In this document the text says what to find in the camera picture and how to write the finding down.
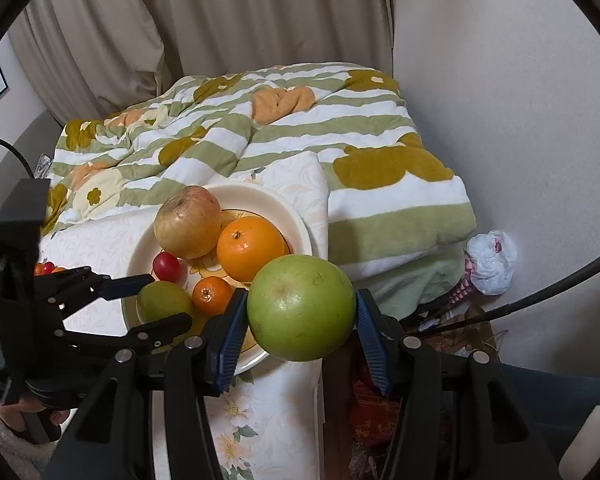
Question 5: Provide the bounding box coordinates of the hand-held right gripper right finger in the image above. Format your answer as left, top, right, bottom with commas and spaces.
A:
356, 289, 561, 480

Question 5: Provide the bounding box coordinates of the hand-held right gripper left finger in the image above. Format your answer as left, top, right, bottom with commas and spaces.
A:
42, 287, 249, 480

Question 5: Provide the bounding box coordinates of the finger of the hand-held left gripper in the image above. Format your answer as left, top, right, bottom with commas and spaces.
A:
54, 311, 194, 357
34, 266, 154, 320

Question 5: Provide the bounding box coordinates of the small green apple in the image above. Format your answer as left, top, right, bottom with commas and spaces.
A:
136, 280, 195, 323

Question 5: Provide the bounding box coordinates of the red plum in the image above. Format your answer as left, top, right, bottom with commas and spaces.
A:
152, 252, 183, 281

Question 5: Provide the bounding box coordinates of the small tangerine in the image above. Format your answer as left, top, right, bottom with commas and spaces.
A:
192, 276, 234, 316

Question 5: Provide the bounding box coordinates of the large green apple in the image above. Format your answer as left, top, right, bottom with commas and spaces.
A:
246, 255, 357, 363

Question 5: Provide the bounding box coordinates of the yellow red apple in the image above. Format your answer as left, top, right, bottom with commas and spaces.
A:
153, 185, 222, 259

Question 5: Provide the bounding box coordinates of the large orange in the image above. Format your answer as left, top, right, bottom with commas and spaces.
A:
216, 214, 286, 283

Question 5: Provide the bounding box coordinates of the cream cartoon print plate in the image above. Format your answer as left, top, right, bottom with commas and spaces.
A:
121, 183, 313, 376

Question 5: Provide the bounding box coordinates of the person's left forearm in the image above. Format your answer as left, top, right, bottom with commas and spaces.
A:
0, 375, 56, 480

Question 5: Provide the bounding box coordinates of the person's left hand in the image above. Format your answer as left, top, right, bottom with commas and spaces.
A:
0, 395, 72, 433

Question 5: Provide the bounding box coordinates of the red printed bag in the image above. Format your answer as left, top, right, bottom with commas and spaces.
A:
349, 360, 407, 448

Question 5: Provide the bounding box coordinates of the light green cloth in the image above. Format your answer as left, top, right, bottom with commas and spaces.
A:
365, 249, 462, 320

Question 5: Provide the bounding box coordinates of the white floral tablecloth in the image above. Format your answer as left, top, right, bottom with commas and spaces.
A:
40, 152, 328, 480

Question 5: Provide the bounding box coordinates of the brown paper bag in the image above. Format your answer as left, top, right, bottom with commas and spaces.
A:
419, 309, 508, 358

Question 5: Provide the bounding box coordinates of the purple patterned cloth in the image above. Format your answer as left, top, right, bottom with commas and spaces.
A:
447, 274, 482, 307

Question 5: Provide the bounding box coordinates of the white plastic bag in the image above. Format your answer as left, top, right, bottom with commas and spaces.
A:
466, 230, 518, 296

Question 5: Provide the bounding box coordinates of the green striped floral blanket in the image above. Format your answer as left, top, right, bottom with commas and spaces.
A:
42, 62, 477, 281

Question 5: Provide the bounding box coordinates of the person's leg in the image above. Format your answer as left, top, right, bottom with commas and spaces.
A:
495, 362, 600, 466

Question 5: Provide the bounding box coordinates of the beige curtain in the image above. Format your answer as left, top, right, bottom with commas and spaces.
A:
7, 0, 396, 126

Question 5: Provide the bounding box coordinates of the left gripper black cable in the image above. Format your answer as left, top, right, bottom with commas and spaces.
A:
0, 133, 35, 180

